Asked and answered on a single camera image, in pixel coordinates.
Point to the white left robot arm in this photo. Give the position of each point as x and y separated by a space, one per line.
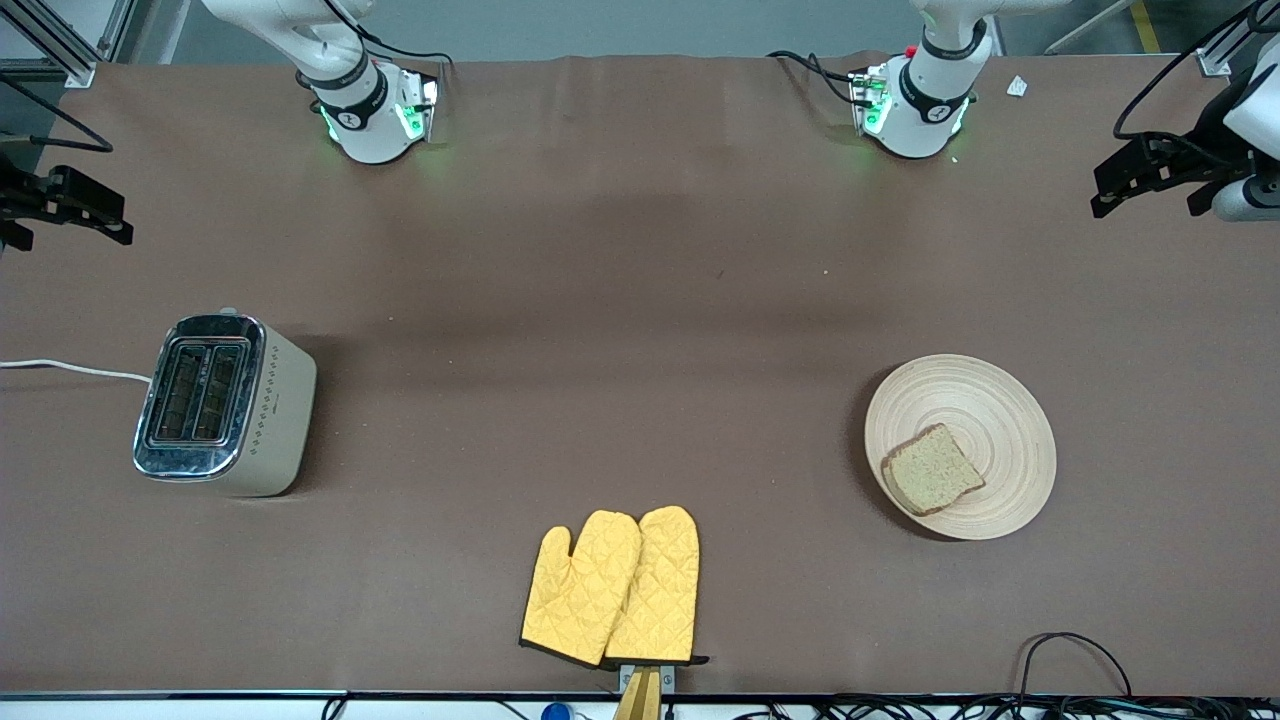
925 100

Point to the wooden stick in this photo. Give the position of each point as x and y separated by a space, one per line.
640 705

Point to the cream and chrome toaster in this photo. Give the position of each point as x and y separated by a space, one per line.
285 420

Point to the blue round knob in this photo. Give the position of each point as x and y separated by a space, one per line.
555 713

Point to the round bamboo plate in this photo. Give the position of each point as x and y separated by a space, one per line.
980 400

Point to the aluminium frame profile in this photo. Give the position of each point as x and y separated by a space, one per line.
75 68
1215 62

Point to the brown bread slice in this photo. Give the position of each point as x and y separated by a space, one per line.
930 470

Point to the white paper scrap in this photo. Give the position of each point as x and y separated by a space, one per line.
1017 86

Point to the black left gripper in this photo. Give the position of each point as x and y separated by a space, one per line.
1207 138

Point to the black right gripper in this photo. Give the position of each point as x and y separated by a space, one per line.
12 193

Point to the small metal bracket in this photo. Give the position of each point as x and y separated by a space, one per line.
668 678

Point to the yellow quilted oven mitt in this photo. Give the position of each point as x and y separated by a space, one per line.
575 600
665 580

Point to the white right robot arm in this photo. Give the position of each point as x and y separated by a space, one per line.
370 120

